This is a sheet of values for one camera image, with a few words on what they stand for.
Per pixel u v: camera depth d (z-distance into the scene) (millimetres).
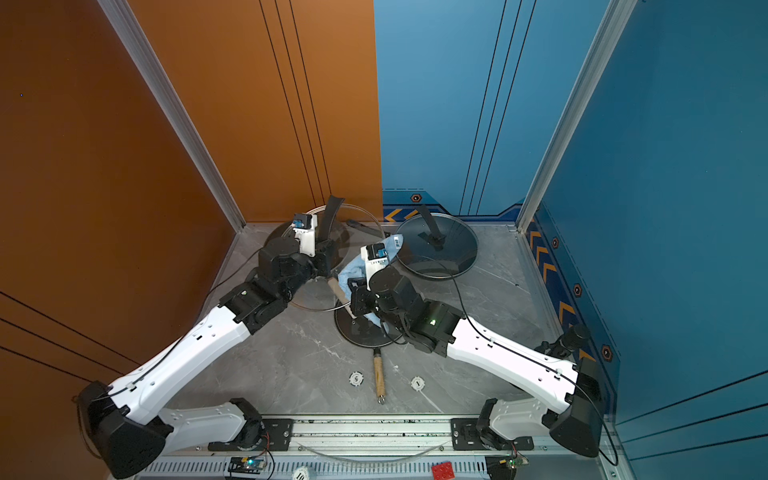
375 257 570
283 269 529
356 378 826
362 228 1060
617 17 700
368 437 746
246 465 709
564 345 668
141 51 753
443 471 681
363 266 590
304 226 598
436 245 1021
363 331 994
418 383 810
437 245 1018
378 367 825
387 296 480
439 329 475
